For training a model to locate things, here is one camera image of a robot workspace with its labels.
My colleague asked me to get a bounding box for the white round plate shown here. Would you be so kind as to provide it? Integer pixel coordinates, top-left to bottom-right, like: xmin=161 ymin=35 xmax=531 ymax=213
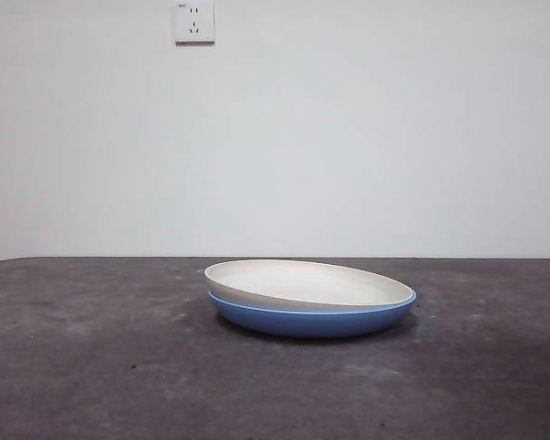
xmin=203 ymin=258 xmax=416 ymax=310

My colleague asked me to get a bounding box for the blue round plate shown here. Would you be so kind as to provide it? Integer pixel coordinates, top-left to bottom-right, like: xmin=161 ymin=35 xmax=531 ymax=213
xmin=207 ymin=288 xmax=420 ymax=340

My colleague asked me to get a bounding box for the white wall socket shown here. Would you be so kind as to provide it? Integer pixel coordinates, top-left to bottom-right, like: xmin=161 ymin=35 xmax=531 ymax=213
xmin=173 ymin=0 xmax=215 ymax=46

